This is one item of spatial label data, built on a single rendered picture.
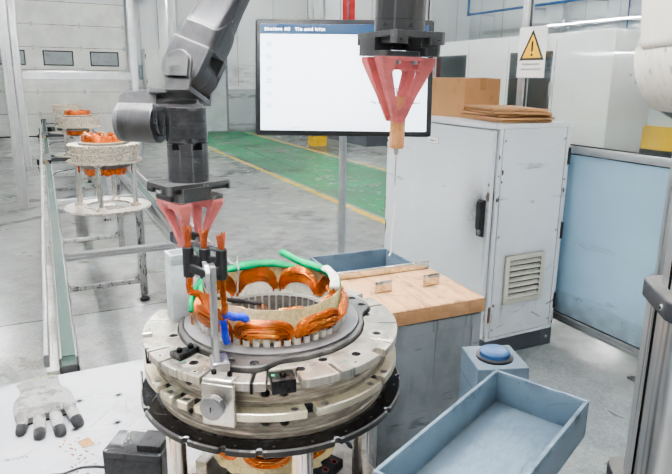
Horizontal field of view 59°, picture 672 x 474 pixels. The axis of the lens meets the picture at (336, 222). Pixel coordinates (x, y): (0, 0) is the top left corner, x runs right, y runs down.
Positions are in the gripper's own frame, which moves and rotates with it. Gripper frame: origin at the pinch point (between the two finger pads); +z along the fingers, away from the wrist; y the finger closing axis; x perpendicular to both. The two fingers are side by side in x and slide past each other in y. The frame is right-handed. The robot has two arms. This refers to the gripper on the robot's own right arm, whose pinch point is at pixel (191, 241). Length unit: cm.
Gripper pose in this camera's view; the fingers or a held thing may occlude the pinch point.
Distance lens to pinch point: 89.9
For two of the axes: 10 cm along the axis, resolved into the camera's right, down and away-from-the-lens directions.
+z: -0.1, 9.7, 2.3
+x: 7.0, 1.8, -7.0
